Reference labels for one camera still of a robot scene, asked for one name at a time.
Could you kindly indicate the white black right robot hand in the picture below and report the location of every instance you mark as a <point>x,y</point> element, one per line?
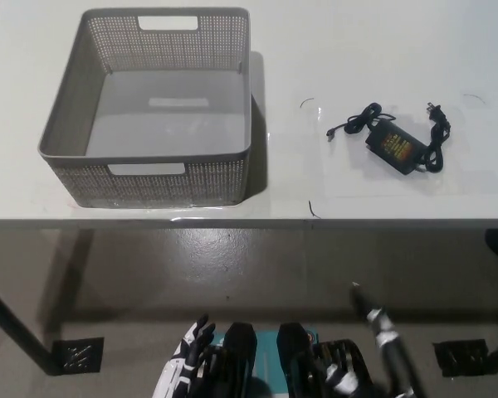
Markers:
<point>388,344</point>

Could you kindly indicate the black floor tape patch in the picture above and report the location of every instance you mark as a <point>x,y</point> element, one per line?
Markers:
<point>460,358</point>
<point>79,356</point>

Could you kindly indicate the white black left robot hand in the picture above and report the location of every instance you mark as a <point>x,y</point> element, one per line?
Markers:
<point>186,356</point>

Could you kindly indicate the grey perforated plastic basket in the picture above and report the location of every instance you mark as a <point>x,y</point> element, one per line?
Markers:
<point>79,124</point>

